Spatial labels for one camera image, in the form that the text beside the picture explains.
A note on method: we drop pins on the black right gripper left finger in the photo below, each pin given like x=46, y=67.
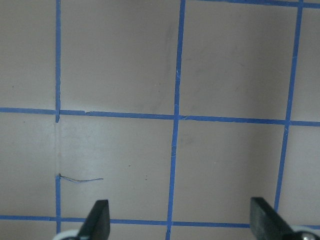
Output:
x=97, y=225

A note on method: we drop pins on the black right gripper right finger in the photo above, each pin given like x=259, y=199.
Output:
x=266, y=224

